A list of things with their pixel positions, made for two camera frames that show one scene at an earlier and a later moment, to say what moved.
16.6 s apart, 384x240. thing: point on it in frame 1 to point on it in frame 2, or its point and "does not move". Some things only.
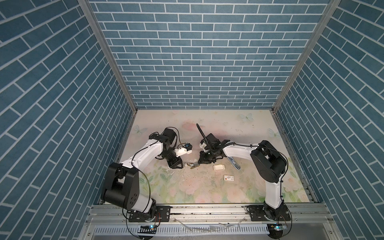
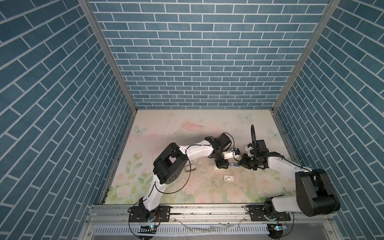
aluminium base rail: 113,222 does not move
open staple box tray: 219,167 does not move
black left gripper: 174,164 to 222,164
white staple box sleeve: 229,178 does not move
